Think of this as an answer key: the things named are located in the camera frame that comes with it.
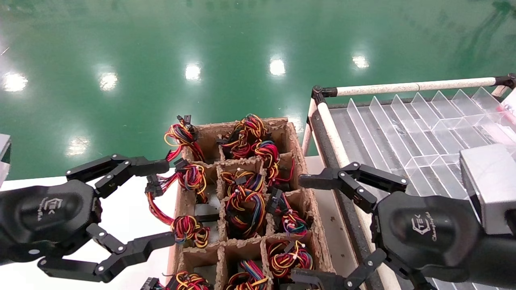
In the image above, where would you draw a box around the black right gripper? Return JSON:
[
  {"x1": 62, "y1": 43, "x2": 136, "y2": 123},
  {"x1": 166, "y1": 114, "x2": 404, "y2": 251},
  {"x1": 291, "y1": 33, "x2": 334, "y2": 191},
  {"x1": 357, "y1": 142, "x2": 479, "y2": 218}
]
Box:
[{"x1": 290, "y1": 162, "x2": 516, "y2": 290}]

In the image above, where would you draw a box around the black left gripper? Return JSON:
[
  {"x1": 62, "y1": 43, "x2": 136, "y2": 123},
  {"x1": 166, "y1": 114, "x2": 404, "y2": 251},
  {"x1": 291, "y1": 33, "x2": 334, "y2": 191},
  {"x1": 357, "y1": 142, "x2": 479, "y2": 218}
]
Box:
[{"x1": 0, "y1": 154, "x2": 177, "y2": 282}]

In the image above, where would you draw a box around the grey power supply with wires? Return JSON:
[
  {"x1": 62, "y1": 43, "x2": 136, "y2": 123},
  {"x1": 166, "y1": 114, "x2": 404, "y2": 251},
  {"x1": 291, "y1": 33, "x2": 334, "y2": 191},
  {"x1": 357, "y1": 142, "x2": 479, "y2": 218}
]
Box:
[
  {"x1": 225, "y1": 187, "x2": 266, "y2": 238},
  {"x1": 267, "y1": 240, "x2": 314, "y2": 279},
  {"x1": 147, "y1": 193, "x2": 220, "y2": 248},
  {"x1": 140, "y1": 271, "x2": 212, "y2": 290},
  {"x1": 163, "y1": 115, "x2": 206, "y2": 166},
  {"x1": 220, "y1": 168, "x2": 264, "y2": 194},
  {"x1": 266, "y1": 187, "x2": 309, "y2": 237},
  {"x1": 145, "y1": 159, "x2": 208, "y2": 204},
  {"x1": 252, "y1": 140, "x2": 295, "y2": 190},
  {"x1": 216, "y1": 114, "x2": 268, "y2": 160},
  {"x1": 226, "y1": 260, "x2": 270, "y2": 290}
]

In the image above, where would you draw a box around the brown cardboard divider box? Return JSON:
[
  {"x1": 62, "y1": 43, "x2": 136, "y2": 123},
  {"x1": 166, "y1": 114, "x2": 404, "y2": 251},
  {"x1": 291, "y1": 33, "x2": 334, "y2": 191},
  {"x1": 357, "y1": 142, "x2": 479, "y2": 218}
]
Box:
[{"x1": 167, "y1": 117, "x2": 336, "y2": 290}]

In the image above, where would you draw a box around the white rack leg pipe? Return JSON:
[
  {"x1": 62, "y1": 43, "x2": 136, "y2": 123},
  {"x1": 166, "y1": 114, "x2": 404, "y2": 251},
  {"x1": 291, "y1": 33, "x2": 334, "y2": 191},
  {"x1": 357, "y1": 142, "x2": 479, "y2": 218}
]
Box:
[{"x1": 302, "y1": 100, "x2": 318, "y2": 157}]

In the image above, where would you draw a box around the clear acrylic divider tray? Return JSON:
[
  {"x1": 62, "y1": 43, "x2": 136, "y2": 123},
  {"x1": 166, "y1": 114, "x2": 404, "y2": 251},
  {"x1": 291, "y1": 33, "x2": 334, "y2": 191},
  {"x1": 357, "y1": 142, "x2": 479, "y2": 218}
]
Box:
[{"x1": 327, "y1": 87, "x2": 516, "y2": 290}]

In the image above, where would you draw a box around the black pipe corner joint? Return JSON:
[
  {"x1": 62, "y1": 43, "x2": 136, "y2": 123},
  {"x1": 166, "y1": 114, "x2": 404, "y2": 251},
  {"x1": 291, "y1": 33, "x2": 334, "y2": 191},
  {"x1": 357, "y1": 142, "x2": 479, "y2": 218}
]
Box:
[{"x1": 311, "y1": 85, "x2": 337, "y2": 106}]

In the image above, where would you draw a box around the long white rack pipe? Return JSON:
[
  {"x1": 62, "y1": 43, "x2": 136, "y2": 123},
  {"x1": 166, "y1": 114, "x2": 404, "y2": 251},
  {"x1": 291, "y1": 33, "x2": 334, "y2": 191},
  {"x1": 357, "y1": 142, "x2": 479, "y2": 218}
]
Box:
[{"x1": 335, "y1": 77, "x2": 498, "y2": 97}]

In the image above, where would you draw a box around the white pink labelled object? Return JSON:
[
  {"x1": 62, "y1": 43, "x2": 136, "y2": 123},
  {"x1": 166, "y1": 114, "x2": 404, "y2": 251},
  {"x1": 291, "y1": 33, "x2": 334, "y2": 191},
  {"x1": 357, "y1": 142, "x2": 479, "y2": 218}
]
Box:
[{"x1": 499, "y1": 89, "x2": 516, "y2": 121}]

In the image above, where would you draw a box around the black pipe end joint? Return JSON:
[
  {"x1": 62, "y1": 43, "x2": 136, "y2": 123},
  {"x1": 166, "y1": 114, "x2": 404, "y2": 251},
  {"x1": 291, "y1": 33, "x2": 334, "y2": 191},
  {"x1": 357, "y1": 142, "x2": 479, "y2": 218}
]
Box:
[{"x1": 495, "y1": 73, "x2": 516, "y2": 90}]

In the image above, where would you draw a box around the black rack edge rail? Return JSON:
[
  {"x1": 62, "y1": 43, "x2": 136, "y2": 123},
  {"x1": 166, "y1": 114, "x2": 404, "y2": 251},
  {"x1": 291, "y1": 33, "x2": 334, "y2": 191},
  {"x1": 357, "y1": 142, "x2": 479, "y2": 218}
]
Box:
[{"x1": 311, "y1": 109, "x2": 383, "y2": 290}]

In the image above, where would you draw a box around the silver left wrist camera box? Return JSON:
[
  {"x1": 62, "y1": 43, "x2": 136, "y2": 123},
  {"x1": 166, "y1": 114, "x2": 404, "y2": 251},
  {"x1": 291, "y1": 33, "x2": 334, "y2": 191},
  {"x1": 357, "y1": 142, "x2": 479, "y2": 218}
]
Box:
[{"x1": 0, "y1": 134, "x2": 11, "y2": 186}]

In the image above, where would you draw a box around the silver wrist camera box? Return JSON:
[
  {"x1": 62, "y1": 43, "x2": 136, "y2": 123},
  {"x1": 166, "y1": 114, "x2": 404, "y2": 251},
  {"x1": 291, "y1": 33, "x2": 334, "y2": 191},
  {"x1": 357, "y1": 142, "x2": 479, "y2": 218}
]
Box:
[
  {"x1": 0, "y1": 134, "x2": 11, "y2": 186},
  {"x1": 460, "y1": 143, "x2": 516, "y2": 235}
]

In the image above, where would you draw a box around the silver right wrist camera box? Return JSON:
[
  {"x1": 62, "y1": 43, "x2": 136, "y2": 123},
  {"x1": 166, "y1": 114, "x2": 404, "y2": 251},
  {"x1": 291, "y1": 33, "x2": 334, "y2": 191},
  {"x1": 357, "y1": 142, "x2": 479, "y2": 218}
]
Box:
[{"x1": 460, "y1": 143, "x2": 516, "y2": 235}]

